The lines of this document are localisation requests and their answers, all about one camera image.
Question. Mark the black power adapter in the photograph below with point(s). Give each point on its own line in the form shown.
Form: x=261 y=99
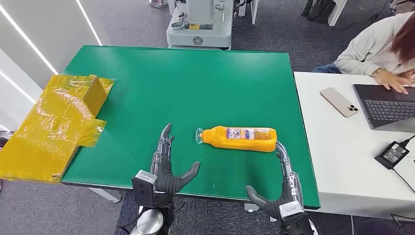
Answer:
x=391 y=155

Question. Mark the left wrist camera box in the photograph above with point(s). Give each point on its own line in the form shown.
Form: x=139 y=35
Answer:
x=144 y=189

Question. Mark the beige smartphone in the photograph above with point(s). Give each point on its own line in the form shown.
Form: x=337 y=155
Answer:
x=338 y=102

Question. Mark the orange plastic bottle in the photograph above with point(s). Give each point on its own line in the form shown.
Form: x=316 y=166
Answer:
x=240 y=139

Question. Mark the grey machine base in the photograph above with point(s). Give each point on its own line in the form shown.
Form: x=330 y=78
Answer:
x=201 y=32

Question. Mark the metal chair base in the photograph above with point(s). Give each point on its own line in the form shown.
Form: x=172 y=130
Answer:
x=158 y=3

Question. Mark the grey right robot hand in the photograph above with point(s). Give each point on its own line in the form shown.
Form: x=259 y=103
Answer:
x=287 y=188

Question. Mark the dark grey laptop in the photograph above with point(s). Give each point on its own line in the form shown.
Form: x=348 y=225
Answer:
x=385 y=107

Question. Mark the person's hand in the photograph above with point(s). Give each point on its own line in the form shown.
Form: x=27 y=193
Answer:
x=390 y=80

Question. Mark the person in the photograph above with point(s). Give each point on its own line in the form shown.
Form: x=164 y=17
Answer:
x=369 y=48

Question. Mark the yellow taped cardboard box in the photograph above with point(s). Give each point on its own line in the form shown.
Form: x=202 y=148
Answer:
x=52 y=129

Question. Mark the white furniture panel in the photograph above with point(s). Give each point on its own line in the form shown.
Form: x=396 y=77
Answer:
x=337 y=11

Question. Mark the white table leg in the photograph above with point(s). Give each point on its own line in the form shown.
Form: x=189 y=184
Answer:
x=107 y=194

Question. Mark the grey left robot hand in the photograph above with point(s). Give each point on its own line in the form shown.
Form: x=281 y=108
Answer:
x=165 y=175

